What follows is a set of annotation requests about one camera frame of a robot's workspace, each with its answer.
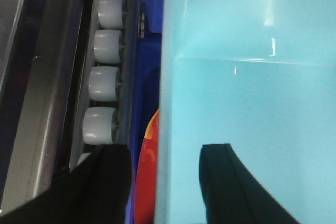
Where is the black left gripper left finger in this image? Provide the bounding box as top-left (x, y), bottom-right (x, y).
top-left (1, 145), bottom-right (131, 223)

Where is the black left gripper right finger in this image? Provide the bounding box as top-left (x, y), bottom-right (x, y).
top-left (198, 144), bottom-right (297, 223)

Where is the light blue plastic bin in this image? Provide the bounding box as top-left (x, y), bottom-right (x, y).
top-left (154, 0), bottom-right (335, 223)

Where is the white conveyor roller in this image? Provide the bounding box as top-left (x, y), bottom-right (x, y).
top-left (93, 29), bottom-right (123, 64)
top-left (88, 66), bottom-right (121, 102)
top-left (82, 106), bottom-right (118, 145)
top-left (98, 0), bottom-right (124, 30)

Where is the red snack bag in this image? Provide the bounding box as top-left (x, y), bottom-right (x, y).
top-left (134, 110), bottom-right (160, 223)

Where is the lower blue crate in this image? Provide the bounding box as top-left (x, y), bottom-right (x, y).
top-left (126, 0), bottom-right (163, 223)

